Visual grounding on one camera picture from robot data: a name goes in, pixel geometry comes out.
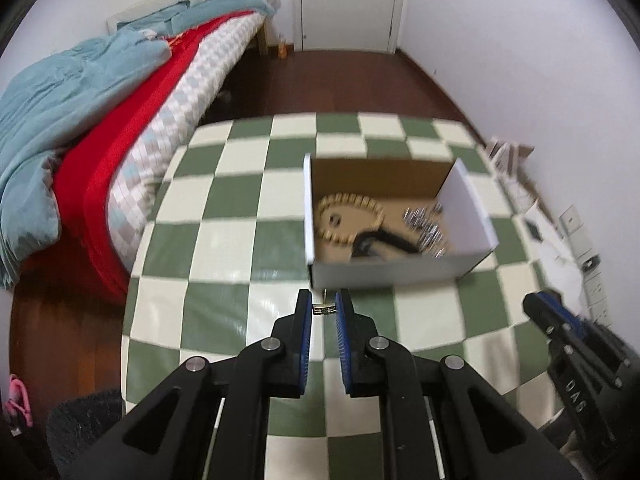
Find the light blue crumpled cover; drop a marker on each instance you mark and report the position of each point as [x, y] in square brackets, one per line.
[215, 7]

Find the grey white checkered mattress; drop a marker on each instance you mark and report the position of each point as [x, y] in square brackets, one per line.
[165, 135]

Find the beige padded headboard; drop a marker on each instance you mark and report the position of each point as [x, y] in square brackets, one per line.
[150, 0]

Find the small orange bottle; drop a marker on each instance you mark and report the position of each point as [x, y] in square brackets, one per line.
[282, 50]

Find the black wristband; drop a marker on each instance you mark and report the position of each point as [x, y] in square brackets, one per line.
[365, 247]

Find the green white checkered tablecloth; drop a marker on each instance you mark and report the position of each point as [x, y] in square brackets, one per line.
[225, 260]

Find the white power strip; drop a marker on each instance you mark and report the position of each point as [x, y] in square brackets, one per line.
[595, 290]

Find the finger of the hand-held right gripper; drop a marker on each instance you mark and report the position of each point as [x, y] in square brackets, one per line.
[575, 317]
[545, 317]

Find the cardboard box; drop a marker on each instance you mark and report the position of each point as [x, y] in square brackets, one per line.
[390, 272]

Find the white grid pattern tote bag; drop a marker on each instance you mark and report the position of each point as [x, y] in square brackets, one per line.
[505, 152]

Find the pink slippers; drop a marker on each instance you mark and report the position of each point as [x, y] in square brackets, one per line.
[17, 402]

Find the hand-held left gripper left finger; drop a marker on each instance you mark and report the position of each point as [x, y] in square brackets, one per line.
[303, 340]

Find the bed with red sheet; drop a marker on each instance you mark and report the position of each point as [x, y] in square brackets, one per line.
[100, 160]

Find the light blue blanket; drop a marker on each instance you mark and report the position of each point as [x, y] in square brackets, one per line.
[50, 110]

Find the black smartphone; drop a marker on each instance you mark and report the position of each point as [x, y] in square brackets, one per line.
[534, 231]

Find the small silver earring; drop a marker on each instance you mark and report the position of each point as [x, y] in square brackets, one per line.
[324, 309]

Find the dark grey shaggy rug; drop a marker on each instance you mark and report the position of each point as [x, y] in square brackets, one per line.
[85, 420]

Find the white door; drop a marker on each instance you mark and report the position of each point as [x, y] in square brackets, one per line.
[350, 5]

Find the black charger plug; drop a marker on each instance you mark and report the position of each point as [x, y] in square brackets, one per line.
[591, 263]

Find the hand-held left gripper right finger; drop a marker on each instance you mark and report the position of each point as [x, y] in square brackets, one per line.
[344, 345]

